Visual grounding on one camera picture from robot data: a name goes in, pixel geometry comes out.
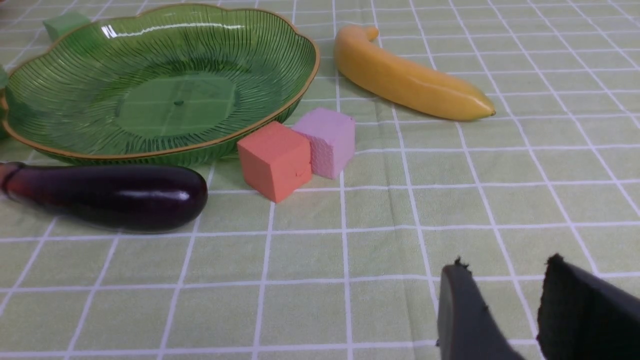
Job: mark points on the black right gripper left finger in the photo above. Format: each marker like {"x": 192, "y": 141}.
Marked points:
{"x": 466, "y": 327}

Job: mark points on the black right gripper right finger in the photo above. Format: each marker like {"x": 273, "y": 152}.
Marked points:
{"x": 583, "y": 317}

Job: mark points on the yellow toy banana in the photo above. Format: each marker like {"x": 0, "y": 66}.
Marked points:
{"x": 404, "y": 82}

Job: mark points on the purple toy eggplant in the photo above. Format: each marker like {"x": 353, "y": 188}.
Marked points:
{"x": 133, "y": 198}

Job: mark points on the green checkered tablecloth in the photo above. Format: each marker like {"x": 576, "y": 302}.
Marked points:
{"x": 348, "y": 268}

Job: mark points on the pink foam cube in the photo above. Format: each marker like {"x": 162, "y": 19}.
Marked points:
{"x": 332, "y": 140}

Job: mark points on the orange foam cube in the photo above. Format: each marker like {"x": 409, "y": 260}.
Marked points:
{"x": 275, "y": 161}

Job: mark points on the green glass leaf plate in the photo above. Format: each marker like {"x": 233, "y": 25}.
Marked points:
{"x": 178, "y": 84}

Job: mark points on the green foam cube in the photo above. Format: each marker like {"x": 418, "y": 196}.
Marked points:
{"x": 62, "y": 24}

